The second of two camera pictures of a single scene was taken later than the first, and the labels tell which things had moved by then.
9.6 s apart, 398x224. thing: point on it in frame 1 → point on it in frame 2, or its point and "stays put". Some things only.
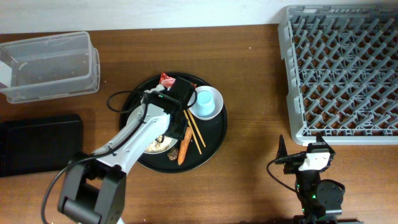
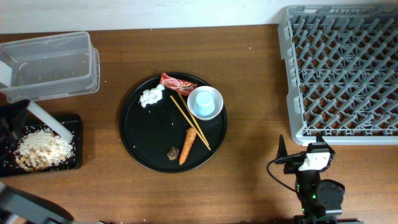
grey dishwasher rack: (341, 73) stays put
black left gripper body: (178, 130) → (9, 132)
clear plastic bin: (49, 68) stays put
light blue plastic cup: (204, 106) stays put
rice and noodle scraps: (157, 145) → (40, 149)
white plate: (160, 144) → (49, 120)
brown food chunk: (173, 154) stays put
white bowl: (217, 98) stays put
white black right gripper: (292, 166) stays put
